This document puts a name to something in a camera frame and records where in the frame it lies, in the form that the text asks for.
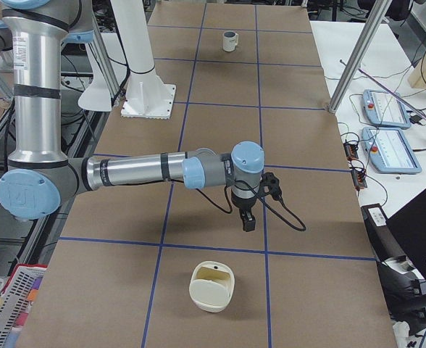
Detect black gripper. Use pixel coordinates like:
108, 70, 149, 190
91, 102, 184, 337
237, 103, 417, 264
231, 188, 256, 232

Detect white mug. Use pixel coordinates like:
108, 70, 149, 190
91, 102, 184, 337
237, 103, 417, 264
222, 30, 239, 52

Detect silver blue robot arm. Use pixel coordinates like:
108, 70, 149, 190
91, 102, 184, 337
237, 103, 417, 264
0, 1, 264, 231

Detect cream plastic bowl container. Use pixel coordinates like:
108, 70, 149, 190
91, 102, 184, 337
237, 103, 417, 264
188, 261, 235, 313

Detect lower blue teach pendant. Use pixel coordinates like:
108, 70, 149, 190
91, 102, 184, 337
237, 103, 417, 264
362, 127, 422, 175

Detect blue teach pendant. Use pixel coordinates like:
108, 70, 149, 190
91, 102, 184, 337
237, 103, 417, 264
362, 127, 422, 175
362, 89, 411, 129

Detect upper blue teach pendant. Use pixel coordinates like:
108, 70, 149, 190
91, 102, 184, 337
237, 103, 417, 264
362, 89, 411, 129

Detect pink rod with green tip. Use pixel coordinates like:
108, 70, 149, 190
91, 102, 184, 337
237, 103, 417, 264
358, 68, 426, 120

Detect white perforated plastic basket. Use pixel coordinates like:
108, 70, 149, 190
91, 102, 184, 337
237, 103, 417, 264
0, 264, 47, 347

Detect white camera stand column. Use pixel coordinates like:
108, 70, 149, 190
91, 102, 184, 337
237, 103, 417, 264
111, 0, 176, 119

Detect aluminium frame post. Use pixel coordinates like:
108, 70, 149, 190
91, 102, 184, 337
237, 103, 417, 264
328, 0, 392, 114

